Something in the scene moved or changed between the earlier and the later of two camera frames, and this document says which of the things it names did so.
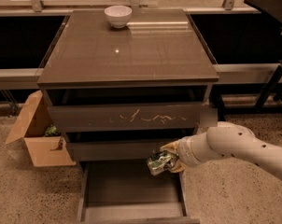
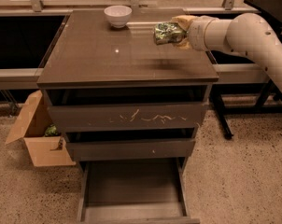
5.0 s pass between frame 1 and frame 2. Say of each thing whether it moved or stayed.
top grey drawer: stayed
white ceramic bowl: stayed
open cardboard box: stayed
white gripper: moved
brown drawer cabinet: stayed
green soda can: moved
